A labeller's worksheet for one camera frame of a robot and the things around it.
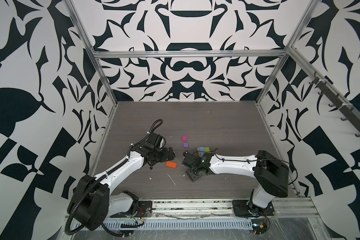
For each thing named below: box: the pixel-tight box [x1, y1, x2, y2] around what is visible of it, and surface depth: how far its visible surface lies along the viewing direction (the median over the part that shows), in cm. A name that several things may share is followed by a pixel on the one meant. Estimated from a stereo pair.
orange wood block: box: [166, 161, 177, 169], surface depth 89 cm
